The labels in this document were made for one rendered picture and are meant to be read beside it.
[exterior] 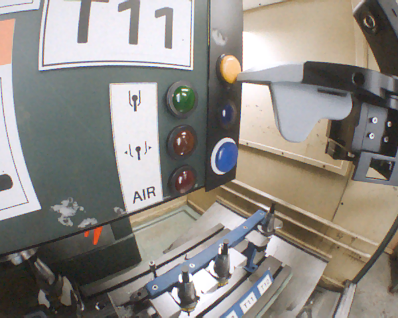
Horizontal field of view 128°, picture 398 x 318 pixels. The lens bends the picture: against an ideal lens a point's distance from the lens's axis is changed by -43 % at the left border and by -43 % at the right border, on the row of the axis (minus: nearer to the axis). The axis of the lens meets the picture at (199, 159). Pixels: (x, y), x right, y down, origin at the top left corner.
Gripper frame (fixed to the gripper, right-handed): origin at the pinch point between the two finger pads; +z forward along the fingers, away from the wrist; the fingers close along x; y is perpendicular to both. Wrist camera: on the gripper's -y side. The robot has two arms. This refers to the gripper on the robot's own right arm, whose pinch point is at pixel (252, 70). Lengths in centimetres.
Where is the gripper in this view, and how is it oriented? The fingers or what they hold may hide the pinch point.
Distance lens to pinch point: 15.3
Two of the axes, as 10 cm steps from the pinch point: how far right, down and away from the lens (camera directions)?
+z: -9.4, -1.3, 3.1
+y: -0.1, 9.4, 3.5
